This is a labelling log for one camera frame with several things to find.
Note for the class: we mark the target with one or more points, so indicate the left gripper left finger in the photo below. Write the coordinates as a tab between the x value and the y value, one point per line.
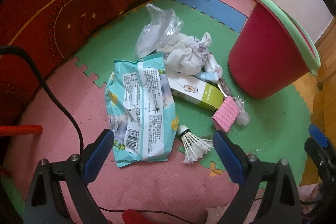
45	202

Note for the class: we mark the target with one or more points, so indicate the small clear wrapper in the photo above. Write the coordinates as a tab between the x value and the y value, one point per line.
243	118

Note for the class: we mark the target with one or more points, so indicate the light blue face mask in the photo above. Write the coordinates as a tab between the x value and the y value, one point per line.
209	77

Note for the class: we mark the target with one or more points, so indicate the crumpled white tissue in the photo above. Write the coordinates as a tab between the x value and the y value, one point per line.
213	68

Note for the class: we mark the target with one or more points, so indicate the red bucket green rim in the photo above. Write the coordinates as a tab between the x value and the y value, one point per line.
271	52

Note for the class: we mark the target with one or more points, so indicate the silver foil tube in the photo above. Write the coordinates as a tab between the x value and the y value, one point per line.
223	87

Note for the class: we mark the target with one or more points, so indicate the teal wet wipes package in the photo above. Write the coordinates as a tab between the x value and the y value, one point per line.
141	110

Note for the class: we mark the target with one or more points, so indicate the white green cardboard box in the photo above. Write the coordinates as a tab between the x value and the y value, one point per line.
195	91

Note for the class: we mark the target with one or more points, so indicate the white shuttlecock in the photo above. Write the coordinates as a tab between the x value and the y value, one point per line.
195	147

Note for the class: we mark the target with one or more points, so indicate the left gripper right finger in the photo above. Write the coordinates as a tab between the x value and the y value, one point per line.
280	201

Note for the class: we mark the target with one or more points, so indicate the white plastic bag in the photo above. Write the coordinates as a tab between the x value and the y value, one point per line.
186	54

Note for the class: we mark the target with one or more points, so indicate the red stool frame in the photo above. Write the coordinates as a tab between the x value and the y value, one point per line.
21	130

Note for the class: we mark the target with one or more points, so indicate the pink folded paper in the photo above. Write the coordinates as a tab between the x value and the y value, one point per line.
226	115

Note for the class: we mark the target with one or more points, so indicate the clear plastic bag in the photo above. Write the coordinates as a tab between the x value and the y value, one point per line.
163	27

